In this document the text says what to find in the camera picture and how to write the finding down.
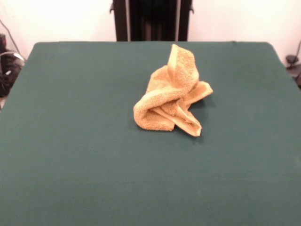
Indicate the tan terry towel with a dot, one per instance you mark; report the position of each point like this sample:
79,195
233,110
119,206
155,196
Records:
181,70

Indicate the dark green table cloth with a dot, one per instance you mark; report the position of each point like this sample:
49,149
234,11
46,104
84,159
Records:
70,141

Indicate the black floor equipment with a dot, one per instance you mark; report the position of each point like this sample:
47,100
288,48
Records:
291,58
9,77

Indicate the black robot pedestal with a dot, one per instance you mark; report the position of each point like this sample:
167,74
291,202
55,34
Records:
122,23

